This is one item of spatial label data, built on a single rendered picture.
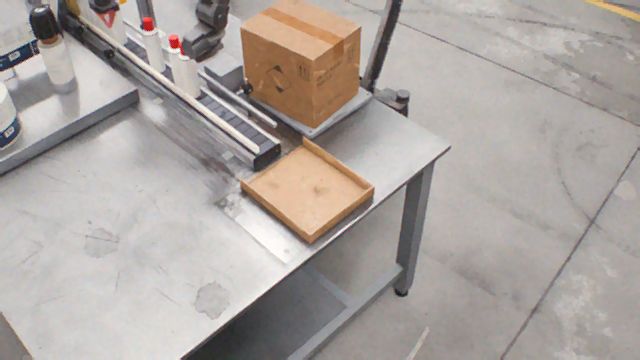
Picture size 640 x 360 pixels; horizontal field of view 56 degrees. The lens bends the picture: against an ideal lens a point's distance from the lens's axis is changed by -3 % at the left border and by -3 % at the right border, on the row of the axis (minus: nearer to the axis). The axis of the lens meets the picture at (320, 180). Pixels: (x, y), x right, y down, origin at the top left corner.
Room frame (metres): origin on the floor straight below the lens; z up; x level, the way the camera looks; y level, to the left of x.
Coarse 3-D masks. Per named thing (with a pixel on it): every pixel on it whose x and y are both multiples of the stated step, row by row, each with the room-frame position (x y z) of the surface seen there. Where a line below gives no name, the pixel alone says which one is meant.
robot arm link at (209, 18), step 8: (200, 0) 1.50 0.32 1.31; (208, 0) 1.51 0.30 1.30; (216, 0) 1.48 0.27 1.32; (224, 0) 1.49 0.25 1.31; (200, 8) 1.49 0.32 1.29; (208, 8) 1.48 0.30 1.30; (216, 8) 1.47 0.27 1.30; (224, 8) 1.49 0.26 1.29; (200, 16) 1.48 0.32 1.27; (208, 16) 1.46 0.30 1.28
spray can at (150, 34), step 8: (144, 24) 1.76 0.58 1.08; (152, 24) 1.77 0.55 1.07; (144, 32) 1.76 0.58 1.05; (152, 32) 1.76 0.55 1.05; (144, 40) 1.76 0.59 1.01; (152, 40) 1.75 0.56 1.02; (152, 48) 1.75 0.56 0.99; (160, 48) 1.77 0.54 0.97; (152, 56) 1.75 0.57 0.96; (160, 56) 1.76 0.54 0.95; (152, 64) 1.75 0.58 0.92; (160, 64) 1.76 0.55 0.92; (160, 72) 1.76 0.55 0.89
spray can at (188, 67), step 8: (184, 56) 1.62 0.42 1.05; (184, 64) 1.61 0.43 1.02; (192, 64) 1.62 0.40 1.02; (184, 72) 1.61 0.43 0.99; (192, 72) 1.61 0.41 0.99; (184, 80) 1.61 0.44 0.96; (192, 80) 1.61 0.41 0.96; (184, 88) 1.63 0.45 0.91; (192, 88) 1.61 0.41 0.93; (192, 96) 1.61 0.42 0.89
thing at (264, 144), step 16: (128, 48) 1.92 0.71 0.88; (144, 48) 1.92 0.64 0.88; (160, 80) 1.72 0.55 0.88; (176, 96) 1.63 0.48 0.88; (208, 96) 1.63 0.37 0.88; (224, 112) 1.54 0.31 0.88; (240, 128) 1.46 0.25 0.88; (240, 144) 1.39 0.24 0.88; (256, 144) 1.39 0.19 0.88; (272, 144) 1.39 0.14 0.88
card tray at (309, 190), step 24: (312, 144) 1.40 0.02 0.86; (288, 168) 1.33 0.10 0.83; (312, 168) 1.33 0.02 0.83; (336, 168) 1.33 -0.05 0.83; (264, 192) 1.23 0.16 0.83; (288, 192) 1.23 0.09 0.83; (312, 192) 1.23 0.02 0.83; (336, 192) 1.23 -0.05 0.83; (360, 192) 1.23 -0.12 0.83; (288, 216) 1.11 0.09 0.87; (312, 216) 1.14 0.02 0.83; (336, 216) 1.11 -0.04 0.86; (312, 240) 1.05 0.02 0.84
